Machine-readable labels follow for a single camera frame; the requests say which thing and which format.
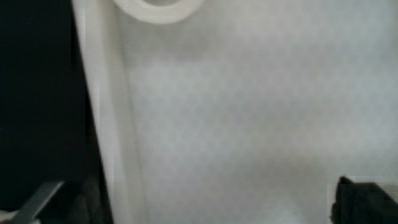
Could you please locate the white desk top panel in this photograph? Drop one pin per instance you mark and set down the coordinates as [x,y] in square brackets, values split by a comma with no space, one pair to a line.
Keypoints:
[245,108]

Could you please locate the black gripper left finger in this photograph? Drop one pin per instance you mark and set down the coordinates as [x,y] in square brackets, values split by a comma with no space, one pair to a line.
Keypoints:
[64,203]

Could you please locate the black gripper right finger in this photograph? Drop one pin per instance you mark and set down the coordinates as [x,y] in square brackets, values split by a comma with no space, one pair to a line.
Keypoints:
[363,206]

